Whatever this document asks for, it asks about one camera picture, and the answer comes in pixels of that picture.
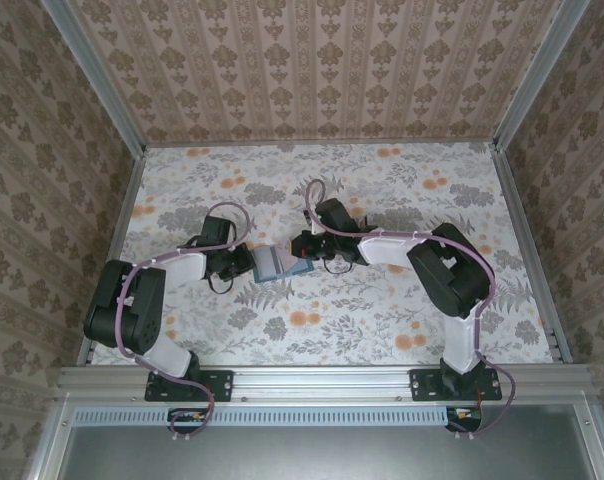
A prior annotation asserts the aluminium corner post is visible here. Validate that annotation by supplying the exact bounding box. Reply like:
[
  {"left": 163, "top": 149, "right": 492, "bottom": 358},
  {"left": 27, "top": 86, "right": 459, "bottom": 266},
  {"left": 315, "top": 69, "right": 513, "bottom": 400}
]
[
  {"left": 39, "top": 0, "right": 148, "bottom": 159},
  {"left": 491, "top": 0, "right": 593, "bottom": 151}
]

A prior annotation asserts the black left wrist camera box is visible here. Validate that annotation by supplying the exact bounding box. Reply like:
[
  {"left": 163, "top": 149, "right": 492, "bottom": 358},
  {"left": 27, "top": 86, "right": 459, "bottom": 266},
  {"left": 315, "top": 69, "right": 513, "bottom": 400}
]
[{"left": 201, "top": 216, "right": 237, "bottom": 247}]

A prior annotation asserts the black connector box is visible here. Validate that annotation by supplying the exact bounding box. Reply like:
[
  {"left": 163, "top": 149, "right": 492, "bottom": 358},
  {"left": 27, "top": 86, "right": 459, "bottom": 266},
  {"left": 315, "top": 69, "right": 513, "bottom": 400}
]
[
  {"left": 444, "top": 405, "right": 484, "bottom": 432},
  {"left": 166, "top": 407, "right": 208, "bottom": 432}
]

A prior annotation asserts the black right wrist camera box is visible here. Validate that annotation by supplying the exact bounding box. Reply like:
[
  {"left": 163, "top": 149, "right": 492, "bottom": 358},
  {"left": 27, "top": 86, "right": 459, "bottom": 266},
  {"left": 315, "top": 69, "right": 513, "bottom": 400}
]
[{"left": 314, "top": 197, "right": 357, "bottom": 234}]

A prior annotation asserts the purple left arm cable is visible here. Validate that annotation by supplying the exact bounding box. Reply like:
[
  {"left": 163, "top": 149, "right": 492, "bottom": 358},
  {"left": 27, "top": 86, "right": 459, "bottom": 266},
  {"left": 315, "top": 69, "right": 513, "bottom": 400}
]
[{"left": 116, "top": 201, "right": 258, "bottom": 444}]

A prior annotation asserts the black camera cable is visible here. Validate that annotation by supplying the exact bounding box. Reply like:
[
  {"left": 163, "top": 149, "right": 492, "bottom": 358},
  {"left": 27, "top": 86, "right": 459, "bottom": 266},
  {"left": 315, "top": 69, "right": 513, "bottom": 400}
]
[
  {"left": 207, "top": 272, "right": 236, "bottom": 295},
  {"left": 324, "top": 254, "right": 356, "bottom": 275}
]

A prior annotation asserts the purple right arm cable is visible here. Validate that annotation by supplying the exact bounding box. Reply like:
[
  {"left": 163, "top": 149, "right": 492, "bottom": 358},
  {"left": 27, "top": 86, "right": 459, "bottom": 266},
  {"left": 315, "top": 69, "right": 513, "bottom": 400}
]
[{"left": 304, "top": 178, "right": 513, "bottom": 441}]

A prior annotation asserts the aluminium side rail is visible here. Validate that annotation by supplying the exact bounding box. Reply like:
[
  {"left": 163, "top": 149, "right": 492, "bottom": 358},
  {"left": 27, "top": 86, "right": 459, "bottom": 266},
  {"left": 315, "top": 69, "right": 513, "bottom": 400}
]
[
  {"left": 76, "top": 147, "right": 148, "bottom": 366},
  {"left": 491, "top": 142, "right": 574, "bottom": 365}
]

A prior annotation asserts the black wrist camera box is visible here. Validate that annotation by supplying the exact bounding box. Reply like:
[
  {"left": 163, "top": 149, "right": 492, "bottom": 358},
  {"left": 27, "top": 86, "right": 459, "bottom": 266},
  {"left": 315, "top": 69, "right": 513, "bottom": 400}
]
[
  {"left": 314, "top": 197, "right": 357, "bottom": 234},
  {"left": 201, "top": 216, "right": 237, "bottom": 247}
]

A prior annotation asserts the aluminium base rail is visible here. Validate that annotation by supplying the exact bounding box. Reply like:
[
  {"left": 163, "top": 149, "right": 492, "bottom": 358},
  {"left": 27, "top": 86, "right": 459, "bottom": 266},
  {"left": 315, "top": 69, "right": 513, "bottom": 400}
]
[{"left": 55, "top": 363, "right": 596, "bottom": 404}]

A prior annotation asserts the grey metal panel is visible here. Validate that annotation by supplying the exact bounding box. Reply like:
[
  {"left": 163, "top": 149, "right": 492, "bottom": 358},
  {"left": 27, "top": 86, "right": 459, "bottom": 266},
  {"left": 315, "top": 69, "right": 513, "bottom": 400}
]
[{"left": 26, "top": 392, "right": 604, "bottom": 480}]

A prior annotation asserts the black right camera cable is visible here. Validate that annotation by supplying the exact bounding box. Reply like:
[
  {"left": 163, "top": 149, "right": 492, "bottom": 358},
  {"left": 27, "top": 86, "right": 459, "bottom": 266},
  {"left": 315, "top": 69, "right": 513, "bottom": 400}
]
[{"left": 324, "top": 254, "right": 356, "bottom": 275}]

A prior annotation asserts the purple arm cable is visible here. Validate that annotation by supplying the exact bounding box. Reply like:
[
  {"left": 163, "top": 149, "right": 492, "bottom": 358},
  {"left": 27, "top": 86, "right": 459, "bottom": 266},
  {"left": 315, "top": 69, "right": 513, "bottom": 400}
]
[
  {"left": 304, "top": 178, "right": 513, "bottom": 441},
  {"left": 116, "top": 201, "right": 258, "bottom": 444}
]

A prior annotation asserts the grey slotted cable duct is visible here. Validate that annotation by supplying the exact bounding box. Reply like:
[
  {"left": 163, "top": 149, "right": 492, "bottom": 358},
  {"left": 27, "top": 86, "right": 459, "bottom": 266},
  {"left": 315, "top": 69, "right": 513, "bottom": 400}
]
[{"left": 74, "top": 404, "right": 483, "bottom": 427}]

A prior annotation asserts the teal leather card holder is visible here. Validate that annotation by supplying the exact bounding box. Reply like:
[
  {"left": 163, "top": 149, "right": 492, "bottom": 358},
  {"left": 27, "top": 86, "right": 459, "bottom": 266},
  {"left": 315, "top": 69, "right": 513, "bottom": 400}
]
[{"left": 251, "top": 242, "right": 317, "bottom": 287}]

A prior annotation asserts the black left camera cable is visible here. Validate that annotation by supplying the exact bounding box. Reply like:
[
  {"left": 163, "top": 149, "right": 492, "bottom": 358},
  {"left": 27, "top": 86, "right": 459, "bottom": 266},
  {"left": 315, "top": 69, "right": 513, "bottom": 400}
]
[{"left": 207, "top": 272, "right": 236, "bottom": 295}]

